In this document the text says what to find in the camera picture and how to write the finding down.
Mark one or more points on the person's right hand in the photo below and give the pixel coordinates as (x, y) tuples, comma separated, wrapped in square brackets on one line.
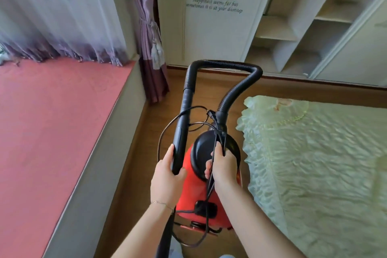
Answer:
[(226, 173)]

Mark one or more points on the red window seat cushion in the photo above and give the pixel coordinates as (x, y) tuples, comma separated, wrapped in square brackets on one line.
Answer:
[(45, 146)]

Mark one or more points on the person's right leg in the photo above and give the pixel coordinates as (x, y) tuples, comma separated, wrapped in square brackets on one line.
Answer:
[(226, 256)]

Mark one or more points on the person's left forearm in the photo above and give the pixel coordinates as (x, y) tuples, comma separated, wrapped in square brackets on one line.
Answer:
[(142, 233)]

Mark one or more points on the wooden skirting board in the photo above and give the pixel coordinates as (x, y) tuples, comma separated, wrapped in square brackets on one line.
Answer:
[(134, 153)]

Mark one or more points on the white wardrobe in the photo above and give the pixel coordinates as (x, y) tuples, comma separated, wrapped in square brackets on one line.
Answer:
[(272, 28)]

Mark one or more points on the person's leg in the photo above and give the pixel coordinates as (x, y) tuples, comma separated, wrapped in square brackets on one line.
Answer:
[(226, 256), (177, 250)]

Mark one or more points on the person's left leg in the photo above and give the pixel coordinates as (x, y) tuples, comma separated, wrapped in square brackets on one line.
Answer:
[(177, 250)]

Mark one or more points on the pale green bedspread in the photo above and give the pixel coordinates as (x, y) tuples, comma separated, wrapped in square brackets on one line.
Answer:
[(317, 176)]

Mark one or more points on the person's right forearm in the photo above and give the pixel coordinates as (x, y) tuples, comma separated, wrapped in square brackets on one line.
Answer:
[(257, 224)]

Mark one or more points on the person's left hand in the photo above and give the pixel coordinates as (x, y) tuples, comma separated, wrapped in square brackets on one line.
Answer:
[(164, 182)]

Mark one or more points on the sheer patterned curtain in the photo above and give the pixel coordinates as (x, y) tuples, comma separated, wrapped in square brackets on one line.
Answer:
[(60, 10)]

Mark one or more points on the grey tasselled curtain tie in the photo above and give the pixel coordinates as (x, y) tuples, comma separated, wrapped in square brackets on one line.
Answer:
[(157, 55)]

